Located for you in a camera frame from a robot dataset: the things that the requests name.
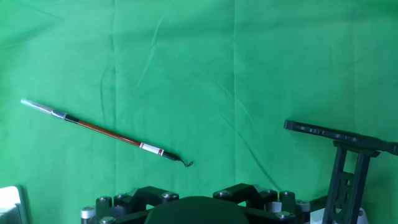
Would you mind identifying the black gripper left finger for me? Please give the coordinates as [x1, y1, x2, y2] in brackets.
[80, 185, 180, 224]

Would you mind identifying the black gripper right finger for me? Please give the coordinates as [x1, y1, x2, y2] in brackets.
[213, 182, 312, 224]

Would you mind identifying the brown calligraphy brush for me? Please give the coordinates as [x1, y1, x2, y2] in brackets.
[20, 98, 194, 168]

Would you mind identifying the black carved pen rack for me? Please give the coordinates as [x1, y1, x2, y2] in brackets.
[283, 119, 398, 224]

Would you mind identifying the green cloth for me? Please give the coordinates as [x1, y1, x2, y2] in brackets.
[0, 0, 398, 224]

